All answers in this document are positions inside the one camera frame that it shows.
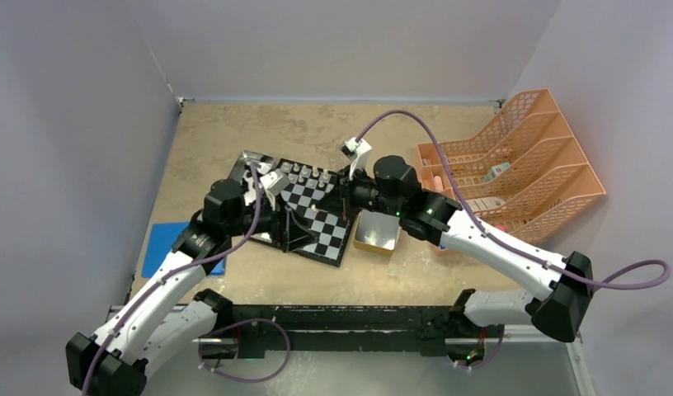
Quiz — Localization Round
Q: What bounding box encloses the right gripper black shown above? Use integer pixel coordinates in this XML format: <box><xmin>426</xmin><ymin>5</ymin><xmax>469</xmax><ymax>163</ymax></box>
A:
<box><xmin>318</xmin><ymin>164</ymin><xmax>403</xmax><ymax>222</ymax></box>

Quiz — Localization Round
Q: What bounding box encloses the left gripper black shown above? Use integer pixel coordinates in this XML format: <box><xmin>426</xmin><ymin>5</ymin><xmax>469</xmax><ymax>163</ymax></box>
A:
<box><xmin>224</xmin><ymin>191</ymin><xmax>318</xmax><ymax>251</ymax></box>

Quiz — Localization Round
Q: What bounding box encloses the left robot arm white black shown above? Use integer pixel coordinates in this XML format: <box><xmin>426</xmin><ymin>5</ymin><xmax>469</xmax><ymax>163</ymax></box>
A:
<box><xmin>65</xmin><ymin>171</ymin><xmax>318</xmax><ymax>395</ymax></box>

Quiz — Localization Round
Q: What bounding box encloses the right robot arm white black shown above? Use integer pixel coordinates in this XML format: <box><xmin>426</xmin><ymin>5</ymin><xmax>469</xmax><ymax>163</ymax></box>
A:
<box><xmin>316</xmin><ymin>155</ymin><xmax>595</xmax><ymax>342</ymax></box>

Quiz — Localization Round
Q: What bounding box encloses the black white chessboard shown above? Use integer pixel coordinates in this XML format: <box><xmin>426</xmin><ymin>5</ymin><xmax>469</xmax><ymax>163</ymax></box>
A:
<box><xmin>275</xmin><ymin>159</ymin><xmax>354</xmax><ymax>267</ymax></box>

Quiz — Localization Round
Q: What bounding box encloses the gold metal tin tray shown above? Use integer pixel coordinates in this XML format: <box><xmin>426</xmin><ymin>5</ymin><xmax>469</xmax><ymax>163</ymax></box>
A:
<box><xmin>353</xmin><ymin>210</ymin><xmax>400</xmax><ymax>257</ymax></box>

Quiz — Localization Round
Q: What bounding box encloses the silver pink tin tray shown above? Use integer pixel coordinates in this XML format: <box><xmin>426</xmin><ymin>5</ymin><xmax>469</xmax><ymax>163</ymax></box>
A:
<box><xmin>228</xmin><ymin>150</ymin><xmax>278</xmax><ymax>191</ymax></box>

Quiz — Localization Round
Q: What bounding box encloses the blue notebook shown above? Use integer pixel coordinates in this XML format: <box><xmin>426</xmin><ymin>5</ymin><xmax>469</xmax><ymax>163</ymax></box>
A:
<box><xmin>141</xmin><ymin>221</ymin><xmax>228</xmax><ymax>279</ymax></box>

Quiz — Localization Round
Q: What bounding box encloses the small box in organizer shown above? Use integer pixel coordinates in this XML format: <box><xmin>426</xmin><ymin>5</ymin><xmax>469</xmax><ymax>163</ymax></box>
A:
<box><xmin>482</xmin><ymin>162</ymin><xmax>511</xmax><ymax>182</ymax></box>

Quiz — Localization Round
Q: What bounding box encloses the orange plastic file organizer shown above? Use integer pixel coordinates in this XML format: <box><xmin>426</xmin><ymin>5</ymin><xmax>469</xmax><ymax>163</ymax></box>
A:
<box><xmin>417</xmin><ymin>89</ymin><xmax>606</xmax><ymax>244</ymax></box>

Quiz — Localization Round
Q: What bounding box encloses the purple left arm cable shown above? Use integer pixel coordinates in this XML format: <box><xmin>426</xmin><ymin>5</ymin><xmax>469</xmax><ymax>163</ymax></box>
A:
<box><xmin>80</xmin><ymin>159</ymin><xmax>266</xmax><ymax>396</ymax></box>

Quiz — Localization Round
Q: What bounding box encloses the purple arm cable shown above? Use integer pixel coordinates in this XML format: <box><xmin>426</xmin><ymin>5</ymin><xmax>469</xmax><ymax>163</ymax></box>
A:
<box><xmin>80</xmin><ymin>159</ymin><xmax>266</xmax><ymax>396</ymax></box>
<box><xmin>355</xmin><ymin>110</ymin><xmax>672</xmax><ymax>290</ymax></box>

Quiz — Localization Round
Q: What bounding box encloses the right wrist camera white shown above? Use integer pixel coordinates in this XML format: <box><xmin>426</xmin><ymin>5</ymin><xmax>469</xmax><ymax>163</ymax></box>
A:
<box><xmin>340</xmin><ymin>137</ymin><xmax>372</xmax><ymax>180</ymax></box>

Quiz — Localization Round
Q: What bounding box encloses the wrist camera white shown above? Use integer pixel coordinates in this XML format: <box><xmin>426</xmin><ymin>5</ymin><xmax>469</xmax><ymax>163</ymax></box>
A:
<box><xmin>258</xmin><ymin>162</ymin><xmax>290</xmax><ymax>210</ymax></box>
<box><xmin>340</xmin><ymin>137</ymin><xmax>372</xmax><ymax>180</ymax></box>

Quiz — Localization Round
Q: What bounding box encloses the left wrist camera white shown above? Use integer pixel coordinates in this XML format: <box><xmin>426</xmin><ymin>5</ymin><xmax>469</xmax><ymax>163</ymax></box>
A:
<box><xmin>258</xmin><ymin>162</ymin><xmax>290</xmax><ymax>210</ymax></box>

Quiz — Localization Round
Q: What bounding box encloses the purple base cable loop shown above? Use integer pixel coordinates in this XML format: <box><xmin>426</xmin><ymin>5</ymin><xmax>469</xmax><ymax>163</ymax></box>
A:
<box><xmin>197</xmin><ymin>318</ymin><xmax>292</xmax><ymax>383</ymax></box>

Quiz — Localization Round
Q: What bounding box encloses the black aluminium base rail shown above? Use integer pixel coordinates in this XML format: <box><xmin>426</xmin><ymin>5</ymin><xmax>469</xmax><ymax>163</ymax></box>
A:
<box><xmin>98</xmin><ymin>303</ymin><xmax>583</xmax><ymax>362</ymax></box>

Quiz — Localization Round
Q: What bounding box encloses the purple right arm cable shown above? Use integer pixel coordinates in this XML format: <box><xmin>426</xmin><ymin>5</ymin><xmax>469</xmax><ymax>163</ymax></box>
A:
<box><xmin>355</xmin><ymin>110</ymin><xmax>672</xmax><ymax>290</ymax></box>

